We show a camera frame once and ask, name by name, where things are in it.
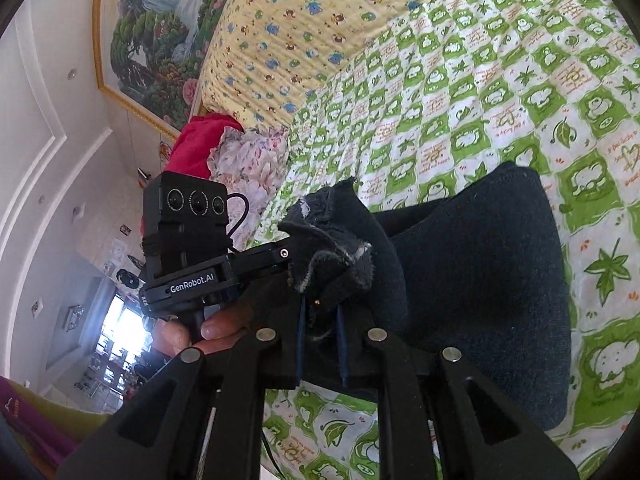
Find dark navy pants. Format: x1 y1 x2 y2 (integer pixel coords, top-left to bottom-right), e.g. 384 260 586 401
279 162 570 430

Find person's left hand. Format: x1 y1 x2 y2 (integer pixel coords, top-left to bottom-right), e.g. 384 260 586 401
150 301 256 359

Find floral pastel blanket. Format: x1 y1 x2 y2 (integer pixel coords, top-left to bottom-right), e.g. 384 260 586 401
207 127 288 250

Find red cloth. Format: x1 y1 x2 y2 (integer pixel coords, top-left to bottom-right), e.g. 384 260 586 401
139 112 245 236

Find yellow cartoon print quilt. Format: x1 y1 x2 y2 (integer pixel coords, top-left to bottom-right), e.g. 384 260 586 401
201 0 427 127

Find framed landscape painting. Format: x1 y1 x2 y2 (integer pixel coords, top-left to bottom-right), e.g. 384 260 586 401
92 0 227 138

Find green white patterned bedsheet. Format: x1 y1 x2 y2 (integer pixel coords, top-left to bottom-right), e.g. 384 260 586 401
254 0 639 479

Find black camera cable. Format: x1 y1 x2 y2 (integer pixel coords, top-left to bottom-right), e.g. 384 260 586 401
226 192 252 256

